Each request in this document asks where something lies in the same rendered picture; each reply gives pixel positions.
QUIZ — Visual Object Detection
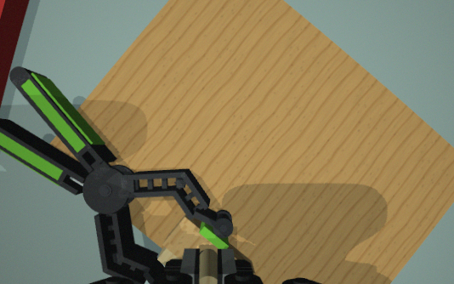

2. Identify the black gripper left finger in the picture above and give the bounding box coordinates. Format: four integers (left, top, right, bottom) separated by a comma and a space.
89, 248, 200, 284

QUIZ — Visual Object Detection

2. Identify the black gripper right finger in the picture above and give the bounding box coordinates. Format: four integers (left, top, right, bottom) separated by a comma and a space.
218, 249, 321, 284

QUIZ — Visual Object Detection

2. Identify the light brown wooden board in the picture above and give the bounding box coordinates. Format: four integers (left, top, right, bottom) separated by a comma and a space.
77, 0, 454, 284

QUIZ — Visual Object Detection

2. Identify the beige cylinder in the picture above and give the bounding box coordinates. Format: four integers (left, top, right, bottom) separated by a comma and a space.
199, 248, 218, 284

